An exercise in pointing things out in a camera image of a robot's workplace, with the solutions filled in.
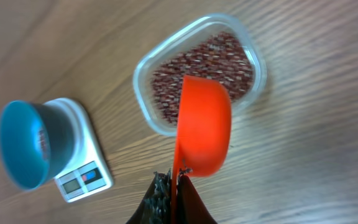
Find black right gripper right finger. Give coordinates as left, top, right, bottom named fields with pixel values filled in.
left=175, top=169, right=217, bottom=224

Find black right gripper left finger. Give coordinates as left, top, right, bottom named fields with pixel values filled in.
left=126, top=170, right=172, bottom=224

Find red measuring scoop blue handle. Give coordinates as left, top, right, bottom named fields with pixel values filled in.
left=170, top=75, right=232, bottom=223

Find white kitchen scale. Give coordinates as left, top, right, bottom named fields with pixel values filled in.
left=46, top=98, right=114, bottom=203

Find blue bowl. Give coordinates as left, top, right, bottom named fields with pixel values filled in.
left=0, top=100, right=75, bottom=190

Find red beans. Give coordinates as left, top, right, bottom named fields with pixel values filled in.
left=150, top=32, right=254, bottom=126

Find clear plastic container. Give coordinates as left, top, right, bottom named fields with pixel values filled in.
left=132, top=12, right=268, bottom=138

